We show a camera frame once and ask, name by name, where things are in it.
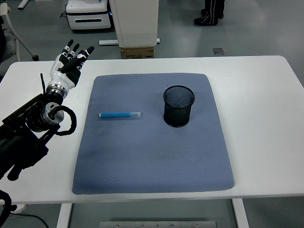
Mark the person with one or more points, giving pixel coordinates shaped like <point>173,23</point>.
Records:
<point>210,14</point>

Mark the blue marker with clear cap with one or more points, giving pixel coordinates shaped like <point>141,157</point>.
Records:
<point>118,115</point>

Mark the black mesh pen holder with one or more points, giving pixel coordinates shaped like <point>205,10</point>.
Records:
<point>177,116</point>

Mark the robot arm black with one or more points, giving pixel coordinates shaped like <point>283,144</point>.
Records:
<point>21,142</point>

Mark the white tube chair frame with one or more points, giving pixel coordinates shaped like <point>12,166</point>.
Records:
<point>18,50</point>

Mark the white table leg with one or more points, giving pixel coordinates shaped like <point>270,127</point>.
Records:
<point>240,213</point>
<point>63,216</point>

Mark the grey pedestal foot bar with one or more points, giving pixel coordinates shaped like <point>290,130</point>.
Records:
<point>108,42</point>

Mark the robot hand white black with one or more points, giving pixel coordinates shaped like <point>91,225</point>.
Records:
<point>62,77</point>

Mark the white furniture foot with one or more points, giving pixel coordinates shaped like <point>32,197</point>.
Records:
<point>23,4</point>

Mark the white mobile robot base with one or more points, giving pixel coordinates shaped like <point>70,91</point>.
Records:
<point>88,14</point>

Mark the white power strip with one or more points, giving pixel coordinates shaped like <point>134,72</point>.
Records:
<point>19,208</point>

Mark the brown cardboard box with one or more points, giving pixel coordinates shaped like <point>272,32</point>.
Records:
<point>136,52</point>

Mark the grey metal floor plate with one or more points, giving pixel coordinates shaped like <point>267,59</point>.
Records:
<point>218,51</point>

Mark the white column pedestal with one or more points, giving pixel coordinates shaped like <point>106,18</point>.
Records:
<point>136,21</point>

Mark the blue textured mat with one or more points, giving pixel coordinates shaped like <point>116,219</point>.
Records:
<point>152,154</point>

